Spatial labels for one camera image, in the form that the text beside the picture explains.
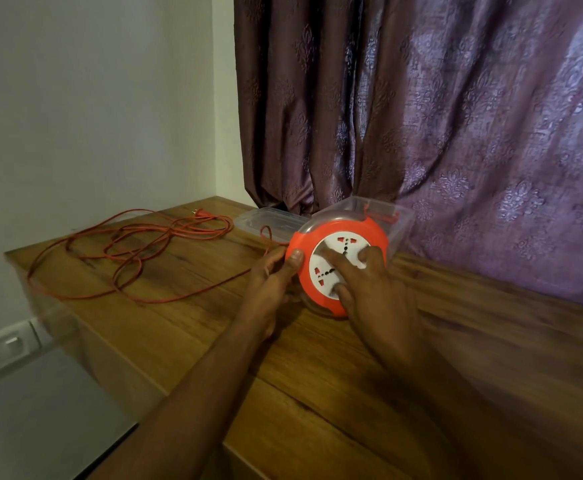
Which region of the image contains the person's left hand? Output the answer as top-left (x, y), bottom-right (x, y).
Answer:
top-left (236, 246), bottom-right (305, 341)

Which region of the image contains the person's right hand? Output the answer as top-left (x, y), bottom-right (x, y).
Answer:
top-left (316, 244), bottom-right (420, 368)

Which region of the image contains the clear plastic storage box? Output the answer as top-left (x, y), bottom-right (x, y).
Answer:
top-left (316, 195), bottom-right (416, 265)

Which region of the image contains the orange extension cord reel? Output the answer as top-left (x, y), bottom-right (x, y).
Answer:
top-left (285, 210), bottom-right (390, 319)

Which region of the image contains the orange power cord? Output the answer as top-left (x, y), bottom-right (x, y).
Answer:
top-left (26, 208), bottom-right (290, 305)

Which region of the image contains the person's left forearm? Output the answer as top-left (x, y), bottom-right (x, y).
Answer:
top-left (89, 319), bottom-right (267, 480)

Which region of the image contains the clear plastic box lid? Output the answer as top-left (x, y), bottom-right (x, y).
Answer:
top-left (233, 207), bottom-right (310, 244)

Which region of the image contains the purple patterned curtain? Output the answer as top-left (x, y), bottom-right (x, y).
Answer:
top-left (233, 0), bottom-right (583, 313)

